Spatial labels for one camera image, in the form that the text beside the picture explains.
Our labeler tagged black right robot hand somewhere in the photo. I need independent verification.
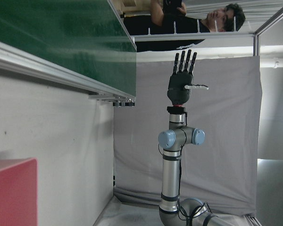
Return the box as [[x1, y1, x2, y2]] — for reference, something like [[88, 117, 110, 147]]
[[166, 49, 209, 105]]

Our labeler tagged person in black shirt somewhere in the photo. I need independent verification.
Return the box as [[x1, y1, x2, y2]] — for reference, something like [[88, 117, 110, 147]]
[[123, 0, 246, 52]]

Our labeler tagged pink basket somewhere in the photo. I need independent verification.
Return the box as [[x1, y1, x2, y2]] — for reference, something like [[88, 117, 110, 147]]
[[0, 157, 38, 226]]

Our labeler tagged green conveyor belt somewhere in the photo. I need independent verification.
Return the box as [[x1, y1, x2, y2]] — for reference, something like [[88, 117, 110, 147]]
[[0, 0, 138, 108]]

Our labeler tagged black handheld phone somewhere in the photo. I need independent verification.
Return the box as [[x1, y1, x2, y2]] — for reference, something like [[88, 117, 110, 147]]
[[162, 0, 183, 16]]

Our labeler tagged grey fabric curtain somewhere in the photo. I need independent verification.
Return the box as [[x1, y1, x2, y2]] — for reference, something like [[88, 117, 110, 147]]
[[113, 55, 261, 216]]

